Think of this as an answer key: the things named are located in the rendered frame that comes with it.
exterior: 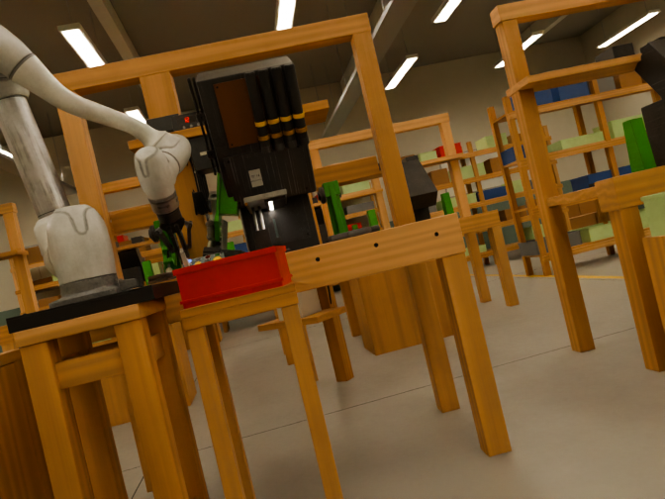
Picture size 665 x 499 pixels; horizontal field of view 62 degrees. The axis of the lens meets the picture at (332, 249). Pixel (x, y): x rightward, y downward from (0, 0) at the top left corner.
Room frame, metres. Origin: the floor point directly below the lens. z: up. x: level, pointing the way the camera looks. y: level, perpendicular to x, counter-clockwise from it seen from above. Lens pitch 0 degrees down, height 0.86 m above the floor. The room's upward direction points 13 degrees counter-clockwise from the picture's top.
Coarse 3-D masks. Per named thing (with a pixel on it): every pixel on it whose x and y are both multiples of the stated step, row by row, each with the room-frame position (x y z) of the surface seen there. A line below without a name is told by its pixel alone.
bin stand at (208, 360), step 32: (288, 288) 1.61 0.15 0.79; (192, 320) 1.59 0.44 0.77; (224, 320) 1.59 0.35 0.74; (288, 320) 1.62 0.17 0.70; (192, 352) 1.59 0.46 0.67; (224, 384) 1.79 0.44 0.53; (224, 416) 1.60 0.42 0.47; (320, 416) 1.62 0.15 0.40; (224, 448) 1.59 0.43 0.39; (320, 448) 1.62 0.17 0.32; (224, 480) 1.59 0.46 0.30
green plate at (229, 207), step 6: (222, 180) 2.20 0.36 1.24; (222, 186) 2.20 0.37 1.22; (222, 192) 2.20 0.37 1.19; (222, 198) 2.20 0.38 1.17; (228, 198) 2.20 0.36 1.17; (216, 204) 2.18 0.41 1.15; (222, 204) 2.20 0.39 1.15; (228, 204) 2.20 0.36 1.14; (234, 204) 2.20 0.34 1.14; (216, 210) 2.18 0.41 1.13; (222, 210) 2.19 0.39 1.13; (228, 210) 2.20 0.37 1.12; (234, 210) 2.20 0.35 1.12
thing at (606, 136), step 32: (544, 96) 6.70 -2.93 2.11; (576, 96) 6.76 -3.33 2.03; (608, 96) 6.74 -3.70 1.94; (512, 128) 6.59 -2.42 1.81; (608, 128) 6.77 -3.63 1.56; (512, 160) 6.75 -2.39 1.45; (608, 160) 6.81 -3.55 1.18; (512, 192) 7.02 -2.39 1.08; (608, 224) 6.75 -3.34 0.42; (544, 256) 6.55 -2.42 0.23
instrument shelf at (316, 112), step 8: (304, 104) 2.48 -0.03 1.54; (312, 104) 2.48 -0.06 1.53; (320, 104) 2.48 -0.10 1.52; (328, 104) 2.49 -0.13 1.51; (304, 112) 2.48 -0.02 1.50; (312, 112) 2.50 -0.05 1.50; (320, 112) 2.53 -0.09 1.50; (312, 120) 2.64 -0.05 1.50; (320, 120) 2.68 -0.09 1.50; (192, 128) 2.43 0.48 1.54; (200, 128) 2.43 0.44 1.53; (184, 136) 2.43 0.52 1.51; (192, 136) 2.43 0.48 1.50; (128, 144) 2.41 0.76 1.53; (136, 144) 2.41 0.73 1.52
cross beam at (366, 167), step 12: (372, 156) 2.71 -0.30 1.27; (324, 168) 2.69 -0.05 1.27; (336, 168) 2.69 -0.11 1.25; (348, 168) 2.70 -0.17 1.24; (360, 168) 2.70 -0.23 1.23; (372, 168) 2.71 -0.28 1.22; (324, 180) 2.69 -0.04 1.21; (348, 180) 2.70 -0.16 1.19; (120, 216) 2.60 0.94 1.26; (132, 216) 2.60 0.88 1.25; (144, 216) 2.61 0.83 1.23; (156, 216) 2.61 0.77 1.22; (120, 228) 2.60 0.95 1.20; (132, 228) 2.60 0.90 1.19
